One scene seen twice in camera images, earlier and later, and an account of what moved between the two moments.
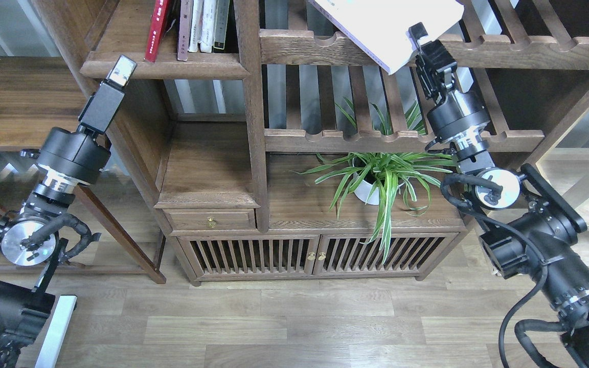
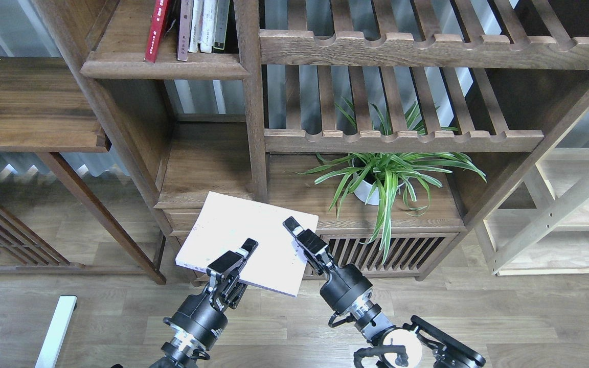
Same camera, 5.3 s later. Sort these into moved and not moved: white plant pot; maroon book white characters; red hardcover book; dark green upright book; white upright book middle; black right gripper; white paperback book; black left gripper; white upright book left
Moved: black left gripper; white paperback book; black right gripper
Not moved: white upright book left; white upright book middle; maroon book white characters; red hardcover book; dark green upright book; white plant pot
